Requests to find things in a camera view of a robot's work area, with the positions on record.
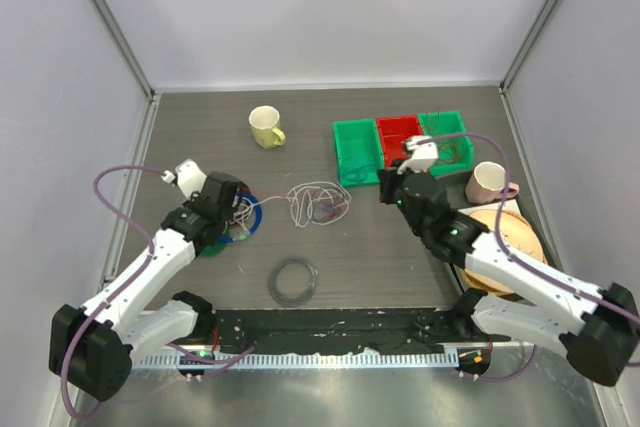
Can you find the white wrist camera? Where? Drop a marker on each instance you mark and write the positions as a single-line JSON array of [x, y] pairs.
[[422, 153], [187, 177]]

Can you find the bird pattern plate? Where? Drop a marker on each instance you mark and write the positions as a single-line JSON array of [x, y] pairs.
[[516, 232]]

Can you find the yellow ceramic mug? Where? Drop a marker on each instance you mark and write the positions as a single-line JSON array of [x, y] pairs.
[[266, 128]]

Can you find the right green plastic bin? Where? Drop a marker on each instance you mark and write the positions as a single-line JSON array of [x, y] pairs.
[[455, 154]]

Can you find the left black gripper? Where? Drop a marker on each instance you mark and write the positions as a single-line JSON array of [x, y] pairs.
[[189, 205]]

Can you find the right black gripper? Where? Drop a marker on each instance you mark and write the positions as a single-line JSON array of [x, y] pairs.
[[389, 178]]

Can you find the green plastic bin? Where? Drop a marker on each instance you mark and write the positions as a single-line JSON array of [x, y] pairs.
[[358, 151], [455, 154]]

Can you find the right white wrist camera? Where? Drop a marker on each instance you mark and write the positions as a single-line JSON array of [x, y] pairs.
[[422, 153]]

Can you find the white square plate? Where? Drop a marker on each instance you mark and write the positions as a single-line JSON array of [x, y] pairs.
[[511, 205]]

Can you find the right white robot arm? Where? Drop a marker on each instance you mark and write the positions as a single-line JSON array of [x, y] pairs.
[[596, 329]]

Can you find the pink ceramic mug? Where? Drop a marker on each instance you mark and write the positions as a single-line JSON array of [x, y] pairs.
[[488, 184]]

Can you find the dark grey tray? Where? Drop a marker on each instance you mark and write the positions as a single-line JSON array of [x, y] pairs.
[[455, 184]]

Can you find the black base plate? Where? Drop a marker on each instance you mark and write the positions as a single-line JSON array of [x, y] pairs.
[[339, 331]]

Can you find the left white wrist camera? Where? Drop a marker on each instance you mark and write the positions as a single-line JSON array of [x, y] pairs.
[[187, 177]]

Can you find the red plastic bin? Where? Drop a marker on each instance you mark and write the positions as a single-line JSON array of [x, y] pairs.
[[393, 132]]

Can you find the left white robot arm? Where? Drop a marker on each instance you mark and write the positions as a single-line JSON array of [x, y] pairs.
[[93, 347]]

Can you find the left green plastic bin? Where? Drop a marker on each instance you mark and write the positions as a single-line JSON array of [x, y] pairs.
[[358, 151]]

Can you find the white slotted cable duct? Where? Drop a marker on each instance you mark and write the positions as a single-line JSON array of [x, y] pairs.
[[166, 359]]

